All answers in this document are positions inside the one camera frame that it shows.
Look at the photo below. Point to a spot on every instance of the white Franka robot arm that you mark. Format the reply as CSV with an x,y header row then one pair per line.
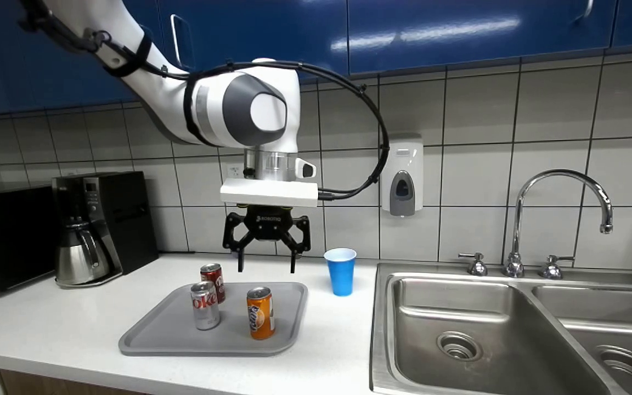
x,y
170,102

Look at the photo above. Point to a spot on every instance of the white wall outlet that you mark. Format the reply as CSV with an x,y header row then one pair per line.
x,y
233,170

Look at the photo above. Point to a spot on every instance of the black microwave oven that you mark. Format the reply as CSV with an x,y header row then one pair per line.
x,y
9,238

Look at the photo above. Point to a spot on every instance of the dark red soda can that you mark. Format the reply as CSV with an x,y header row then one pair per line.
x,y
215,276

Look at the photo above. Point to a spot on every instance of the silver diet cola can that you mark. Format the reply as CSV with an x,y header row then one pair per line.
x,y
205,308

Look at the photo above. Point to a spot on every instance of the stainless steel double sink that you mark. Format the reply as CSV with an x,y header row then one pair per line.
x,y
478,321

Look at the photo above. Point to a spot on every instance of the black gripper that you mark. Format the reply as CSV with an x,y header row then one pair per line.
x,y
269,221

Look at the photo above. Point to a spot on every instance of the black steel coffee maker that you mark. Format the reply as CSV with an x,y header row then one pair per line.
x,y
122,211

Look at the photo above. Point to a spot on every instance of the orange soda can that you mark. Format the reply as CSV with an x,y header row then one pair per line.
x,y
261,315

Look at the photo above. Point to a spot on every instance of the stainless steel coffee carafe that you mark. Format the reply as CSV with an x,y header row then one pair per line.
x,y
79,255

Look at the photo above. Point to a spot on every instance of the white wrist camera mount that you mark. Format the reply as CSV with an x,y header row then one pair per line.
x,y
269,192

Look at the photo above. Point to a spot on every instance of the blue plastic cup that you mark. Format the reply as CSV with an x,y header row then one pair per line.
x,y
342,275

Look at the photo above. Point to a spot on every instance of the chrome gooseneck faucet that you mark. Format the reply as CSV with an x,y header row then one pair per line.
x,y
549,173

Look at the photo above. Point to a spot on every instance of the blue glossy wall cabinets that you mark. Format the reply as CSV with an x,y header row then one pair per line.
x,y
418,33

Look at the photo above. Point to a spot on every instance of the white wall soap dispenser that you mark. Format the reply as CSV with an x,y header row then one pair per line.
x,y
402,179

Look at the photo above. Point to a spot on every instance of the gray plastic tray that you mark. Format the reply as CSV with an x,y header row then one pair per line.
x,y
170,339

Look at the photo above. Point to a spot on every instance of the wooden base cabinet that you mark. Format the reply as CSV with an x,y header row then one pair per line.
x,y
53,387

